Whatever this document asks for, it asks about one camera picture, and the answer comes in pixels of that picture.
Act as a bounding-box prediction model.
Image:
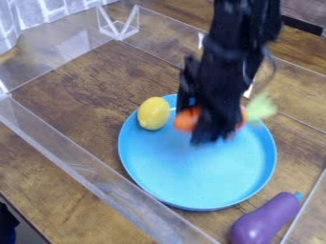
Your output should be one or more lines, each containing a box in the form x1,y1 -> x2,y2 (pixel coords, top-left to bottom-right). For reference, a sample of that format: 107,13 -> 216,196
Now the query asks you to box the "purple toy eggplant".
231,192 -> 304,244

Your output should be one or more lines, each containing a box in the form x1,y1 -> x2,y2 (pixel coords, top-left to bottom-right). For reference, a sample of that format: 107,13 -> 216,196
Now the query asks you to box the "orange toy carrot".
173,92 -> 276,132

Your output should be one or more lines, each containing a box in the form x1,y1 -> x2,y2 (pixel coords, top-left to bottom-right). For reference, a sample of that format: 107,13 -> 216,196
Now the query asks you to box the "yellow toy lemon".
137,96 -> 171,131

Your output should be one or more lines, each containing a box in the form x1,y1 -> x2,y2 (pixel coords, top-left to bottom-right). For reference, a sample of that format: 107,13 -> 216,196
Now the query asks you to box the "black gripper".
176,35 -> 263,145

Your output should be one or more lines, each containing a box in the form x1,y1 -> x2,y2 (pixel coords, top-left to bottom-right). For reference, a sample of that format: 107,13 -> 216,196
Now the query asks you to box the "blue round plate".
117,94 -> 278,212

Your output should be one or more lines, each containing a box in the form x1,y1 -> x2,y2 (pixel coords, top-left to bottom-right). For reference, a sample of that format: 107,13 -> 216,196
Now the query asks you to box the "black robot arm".
176,0 -> 283,146

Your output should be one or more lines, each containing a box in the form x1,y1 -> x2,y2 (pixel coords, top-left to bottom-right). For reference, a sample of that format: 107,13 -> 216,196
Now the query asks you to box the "clear acrylic enclosure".
0,0 -> 326,244

